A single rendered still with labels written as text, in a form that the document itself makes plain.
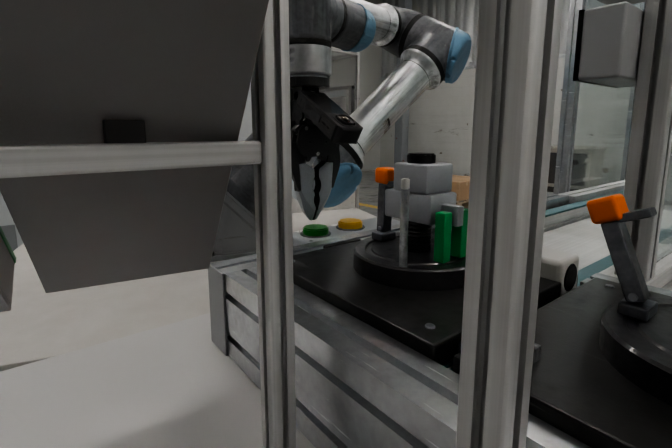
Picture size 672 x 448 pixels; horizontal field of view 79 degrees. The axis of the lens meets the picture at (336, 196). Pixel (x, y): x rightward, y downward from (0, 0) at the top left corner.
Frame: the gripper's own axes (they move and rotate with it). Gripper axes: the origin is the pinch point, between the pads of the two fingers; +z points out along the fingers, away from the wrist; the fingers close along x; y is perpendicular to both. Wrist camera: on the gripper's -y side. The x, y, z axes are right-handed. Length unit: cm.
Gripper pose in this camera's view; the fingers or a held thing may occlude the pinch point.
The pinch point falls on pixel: (315, 212)
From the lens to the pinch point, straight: 62.3
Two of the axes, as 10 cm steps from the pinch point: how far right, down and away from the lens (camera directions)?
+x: -7.9, 1.0, -6.1
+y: -6.2, -1.3, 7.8
